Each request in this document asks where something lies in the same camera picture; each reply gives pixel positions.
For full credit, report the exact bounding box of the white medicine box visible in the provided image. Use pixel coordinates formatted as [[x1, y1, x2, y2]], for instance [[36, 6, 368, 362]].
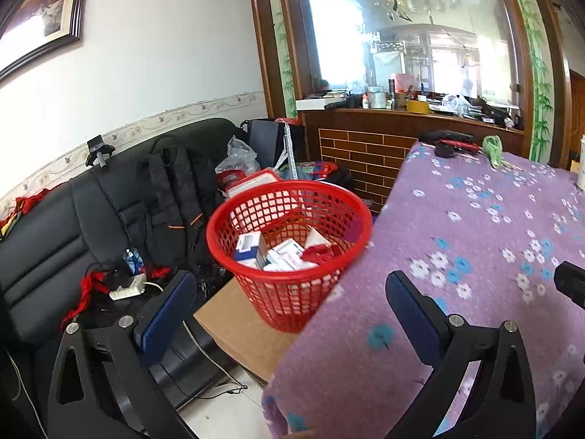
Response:
[[264, 239, 317, 273]]

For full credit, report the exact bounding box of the red wrapper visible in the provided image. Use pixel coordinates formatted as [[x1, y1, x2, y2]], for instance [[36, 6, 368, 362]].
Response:
[[301, 244, 342, 266]]

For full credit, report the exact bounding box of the white cartoon paper cup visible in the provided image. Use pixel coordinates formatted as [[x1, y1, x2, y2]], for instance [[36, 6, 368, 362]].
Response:
[[576, 135, 585, 191]]

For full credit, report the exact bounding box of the purple floral tablecloth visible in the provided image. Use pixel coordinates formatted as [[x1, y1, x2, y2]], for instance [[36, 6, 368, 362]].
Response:
[[262, 144, 584, 438]]

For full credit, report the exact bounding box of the white power strip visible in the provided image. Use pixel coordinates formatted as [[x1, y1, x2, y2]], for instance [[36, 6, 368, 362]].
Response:
[[109, 274, 147, 301]]

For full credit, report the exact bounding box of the cardboard box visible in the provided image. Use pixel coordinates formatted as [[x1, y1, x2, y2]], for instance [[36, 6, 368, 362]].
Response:
[[195, 278, 298, 389]]

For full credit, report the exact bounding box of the green cloth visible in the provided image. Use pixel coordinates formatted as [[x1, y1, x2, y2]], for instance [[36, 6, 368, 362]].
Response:
[[482, 135, 503, 169]]

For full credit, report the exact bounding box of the black leather sofa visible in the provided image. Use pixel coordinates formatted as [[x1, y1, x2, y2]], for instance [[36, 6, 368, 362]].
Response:
[[1, 119, 245, 438]]

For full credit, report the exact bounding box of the black and red tool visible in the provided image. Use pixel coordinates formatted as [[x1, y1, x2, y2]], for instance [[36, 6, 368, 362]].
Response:
[[418, 130, 480, 159]]

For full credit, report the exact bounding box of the black backpack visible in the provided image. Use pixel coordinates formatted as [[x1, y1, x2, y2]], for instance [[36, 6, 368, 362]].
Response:
[[134, 136, 222, 284]]

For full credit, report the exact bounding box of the red plastic mesh basket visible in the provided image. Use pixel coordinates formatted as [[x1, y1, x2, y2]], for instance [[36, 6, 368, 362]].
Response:
[[206, 180, 373, 333]]

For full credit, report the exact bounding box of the brick pattern wooden counter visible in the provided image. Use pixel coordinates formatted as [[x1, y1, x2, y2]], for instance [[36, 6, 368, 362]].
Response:
[[298, 109, 528, 214]]

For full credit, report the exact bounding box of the clear plastic bag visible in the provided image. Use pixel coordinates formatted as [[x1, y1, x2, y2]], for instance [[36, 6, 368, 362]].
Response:
[[215, 136, 261, 186]]

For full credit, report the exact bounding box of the red framed white board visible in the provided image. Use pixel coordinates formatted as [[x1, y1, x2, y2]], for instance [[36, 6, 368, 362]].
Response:
[[226, 169, 282, 198]]

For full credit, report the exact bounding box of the black shopping bag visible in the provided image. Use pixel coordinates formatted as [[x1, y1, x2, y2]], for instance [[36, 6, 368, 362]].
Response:
[[240, 119, 307, 169]]

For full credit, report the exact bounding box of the black wall clip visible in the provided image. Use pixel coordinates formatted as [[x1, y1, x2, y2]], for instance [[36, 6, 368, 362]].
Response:
[[85, 135, 115, 168]]

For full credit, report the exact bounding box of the framed wall picture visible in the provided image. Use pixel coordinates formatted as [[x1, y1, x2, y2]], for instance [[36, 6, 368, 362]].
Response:
[[1, 0, 85, 78]]

